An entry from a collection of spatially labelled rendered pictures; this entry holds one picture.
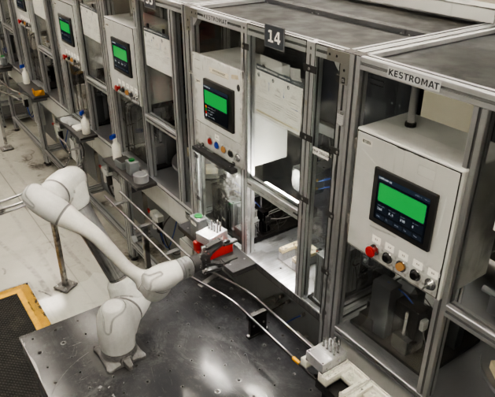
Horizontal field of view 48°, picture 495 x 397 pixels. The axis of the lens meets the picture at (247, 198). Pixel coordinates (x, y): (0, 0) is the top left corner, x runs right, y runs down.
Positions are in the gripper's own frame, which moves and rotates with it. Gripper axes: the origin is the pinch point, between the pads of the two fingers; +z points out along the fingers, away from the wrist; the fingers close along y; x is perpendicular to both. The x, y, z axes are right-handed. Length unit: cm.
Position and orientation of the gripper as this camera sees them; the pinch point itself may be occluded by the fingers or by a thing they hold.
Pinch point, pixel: (230, 250)
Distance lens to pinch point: 244.4
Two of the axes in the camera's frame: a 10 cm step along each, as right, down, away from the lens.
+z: 8.2, -2.7, 5.0
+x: -5.7, -3.9, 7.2
